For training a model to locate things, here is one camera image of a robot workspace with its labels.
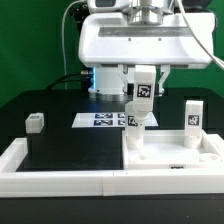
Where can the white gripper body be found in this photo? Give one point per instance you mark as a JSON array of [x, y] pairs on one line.
[[181, 41]]

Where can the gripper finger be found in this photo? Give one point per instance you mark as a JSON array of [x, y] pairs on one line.
[[126, 74], [163, 80]]

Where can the white marker plate with tags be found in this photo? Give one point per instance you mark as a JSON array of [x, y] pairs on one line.
[[102, 119]]

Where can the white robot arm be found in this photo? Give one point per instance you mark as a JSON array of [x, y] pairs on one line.
[[106, 80]]

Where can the white square tabletop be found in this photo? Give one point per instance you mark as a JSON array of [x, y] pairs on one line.
[[164, 149]]

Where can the white U-shaped fence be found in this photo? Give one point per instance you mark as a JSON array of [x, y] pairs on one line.
[[102, 183]]

